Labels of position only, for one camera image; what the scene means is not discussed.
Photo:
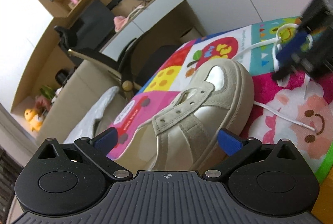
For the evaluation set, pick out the beige sofa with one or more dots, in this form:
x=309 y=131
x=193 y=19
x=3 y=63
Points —
x=81 y=91

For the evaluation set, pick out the white shoelace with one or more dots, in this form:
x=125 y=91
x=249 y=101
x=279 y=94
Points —
x=277 y=46

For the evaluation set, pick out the beige suede sneaker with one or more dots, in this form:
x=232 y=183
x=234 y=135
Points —
x=183 y=136

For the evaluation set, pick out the yellow duck plush toy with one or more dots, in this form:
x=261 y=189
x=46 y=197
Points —
x=34 y=119

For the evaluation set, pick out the potted flower plant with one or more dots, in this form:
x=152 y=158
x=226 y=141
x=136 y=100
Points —
x=44 y=100

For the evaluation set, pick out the white fluffy blanket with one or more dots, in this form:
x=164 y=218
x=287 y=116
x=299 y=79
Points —
x=85 y=128

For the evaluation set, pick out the colourful cartoon play mat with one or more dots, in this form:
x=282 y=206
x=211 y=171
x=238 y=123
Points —
x=297 y=96

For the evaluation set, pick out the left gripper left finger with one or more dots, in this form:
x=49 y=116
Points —
x=95 y=152

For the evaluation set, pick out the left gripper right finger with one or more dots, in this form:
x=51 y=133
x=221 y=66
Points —
x=239 y=152

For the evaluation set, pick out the black computer monitor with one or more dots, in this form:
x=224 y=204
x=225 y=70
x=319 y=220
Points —
x=94 y=25

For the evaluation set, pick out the black office chair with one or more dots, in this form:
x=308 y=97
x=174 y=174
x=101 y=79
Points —
x=120 y=69

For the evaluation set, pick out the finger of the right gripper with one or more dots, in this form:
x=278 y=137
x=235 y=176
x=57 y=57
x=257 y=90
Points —
x=287 y=58

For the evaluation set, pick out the pink cloth on desk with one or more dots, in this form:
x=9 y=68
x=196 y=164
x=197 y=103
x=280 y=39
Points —
x=120 y=22

